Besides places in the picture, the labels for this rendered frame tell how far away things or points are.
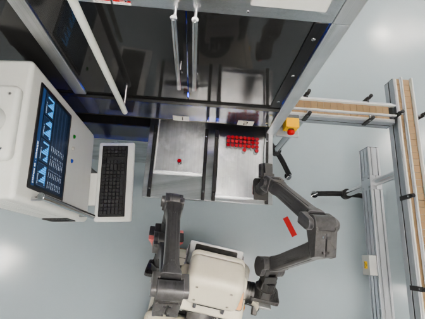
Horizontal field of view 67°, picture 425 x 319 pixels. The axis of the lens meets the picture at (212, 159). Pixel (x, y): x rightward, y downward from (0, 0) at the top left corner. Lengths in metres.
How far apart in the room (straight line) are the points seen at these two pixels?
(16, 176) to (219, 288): 0.77
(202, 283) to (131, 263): 1.47
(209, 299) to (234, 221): 1.42
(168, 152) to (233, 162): 0.36
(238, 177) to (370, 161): 1.03
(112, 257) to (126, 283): 0.22
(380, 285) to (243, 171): 1.12
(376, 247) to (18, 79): 2.10
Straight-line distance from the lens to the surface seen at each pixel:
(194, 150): 1.79
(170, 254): 1.04
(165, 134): 1.83
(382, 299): 2.35
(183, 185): 1.74
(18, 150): 1.23
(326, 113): 1.98
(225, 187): 1.75
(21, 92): 1.28
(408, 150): 2.09
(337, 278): 2.82
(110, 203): 1.84
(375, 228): 2.35
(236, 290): 1.21
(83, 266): 2.71
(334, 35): 1.15
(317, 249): 1.05
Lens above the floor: 2.59
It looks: 73 degrees down
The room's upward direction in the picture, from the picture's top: 12 degrees clockwise
